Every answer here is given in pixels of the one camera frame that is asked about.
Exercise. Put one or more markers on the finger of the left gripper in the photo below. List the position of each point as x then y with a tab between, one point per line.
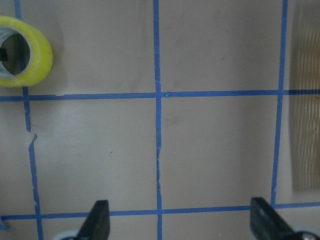
3	54

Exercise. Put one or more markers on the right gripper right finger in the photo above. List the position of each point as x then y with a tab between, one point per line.
266	224

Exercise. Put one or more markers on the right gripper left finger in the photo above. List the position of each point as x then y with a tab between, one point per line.
96	225

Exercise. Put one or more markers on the yellow tape roll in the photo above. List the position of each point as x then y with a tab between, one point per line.
40	58

